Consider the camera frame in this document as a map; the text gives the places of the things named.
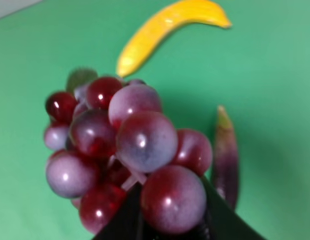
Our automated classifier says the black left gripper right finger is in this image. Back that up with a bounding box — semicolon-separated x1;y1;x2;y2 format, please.
200;176;264;240

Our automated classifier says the purple plastic eggplant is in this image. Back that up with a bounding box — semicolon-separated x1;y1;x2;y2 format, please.
211;105;239;210

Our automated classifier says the red purple grape bunch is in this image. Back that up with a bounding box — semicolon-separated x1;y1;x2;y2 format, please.
44;68;212;236

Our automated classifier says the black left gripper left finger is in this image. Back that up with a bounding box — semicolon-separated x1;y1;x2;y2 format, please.
91;183;145;240

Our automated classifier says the yellow plastic banana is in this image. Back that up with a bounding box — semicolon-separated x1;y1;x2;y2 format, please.
116;0;232;77

